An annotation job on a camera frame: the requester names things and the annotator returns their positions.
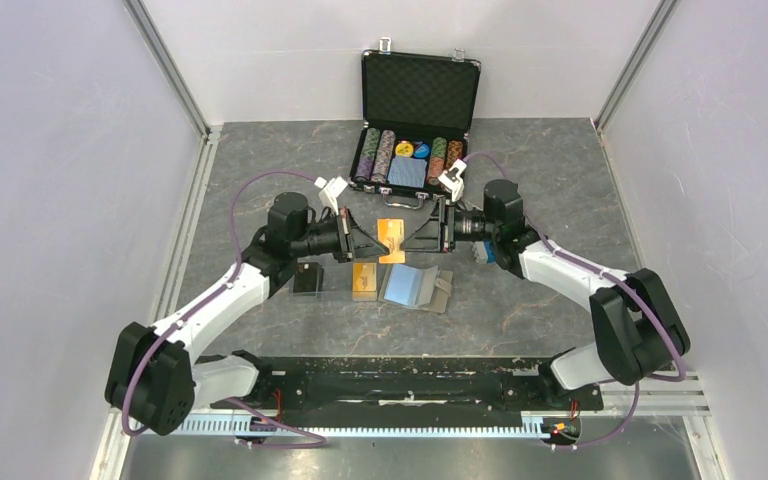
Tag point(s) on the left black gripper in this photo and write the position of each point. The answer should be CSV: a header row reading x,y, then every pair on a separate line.
x,y
353,241

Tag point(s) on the grey slotted cable duct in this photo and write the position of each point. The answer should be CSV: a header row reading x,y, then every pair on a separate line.
x,y
242,425

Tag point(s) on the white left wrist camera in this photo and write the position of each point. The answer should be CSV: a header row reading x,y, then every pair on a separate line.
x,y
329,191

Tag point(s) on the black poker chip case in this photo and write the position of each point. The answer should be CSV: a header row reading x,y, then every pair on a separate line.
x,y
417,112

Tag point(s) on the orange card box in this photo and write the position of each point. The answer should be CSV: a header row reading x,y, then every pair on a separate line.
x,y
364,281

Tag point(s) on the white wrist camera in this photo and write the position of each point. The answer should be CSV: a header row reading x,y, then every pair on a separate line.
x,y
329,191
452,180

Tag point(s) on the stacked toy brick block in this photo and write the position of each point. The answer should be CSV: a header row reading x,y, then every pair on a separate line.
x,y
483,253

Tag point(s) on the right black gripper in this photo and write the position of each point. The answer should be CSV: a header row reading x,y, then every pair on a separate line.
x,y
430,236

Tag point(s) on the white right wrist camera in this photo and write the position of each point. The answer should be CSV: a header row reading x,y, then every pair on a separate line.
x,y
452,180

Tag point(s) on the beige card holder wallet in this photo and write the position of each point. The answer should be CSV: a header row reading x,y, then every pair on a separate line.
x,y
428,289

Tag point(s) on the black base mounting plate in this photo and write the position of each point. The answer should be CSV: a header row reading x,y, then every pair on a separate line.
x,y
418,391

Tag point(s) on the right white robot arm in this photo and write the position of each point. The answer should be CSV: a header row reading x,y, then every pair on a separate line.
x,y
637,331

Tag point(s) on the black card box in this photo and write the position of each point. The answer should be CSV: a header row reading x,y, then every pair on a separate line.
x,y
308,280

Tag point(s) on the orange credit card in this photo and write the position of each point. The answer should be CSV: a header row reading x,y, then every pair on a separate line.
x,y
390,232

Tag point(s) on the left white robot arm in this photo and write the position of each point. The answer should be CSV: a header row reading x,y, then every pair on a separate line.
x,y
156,378

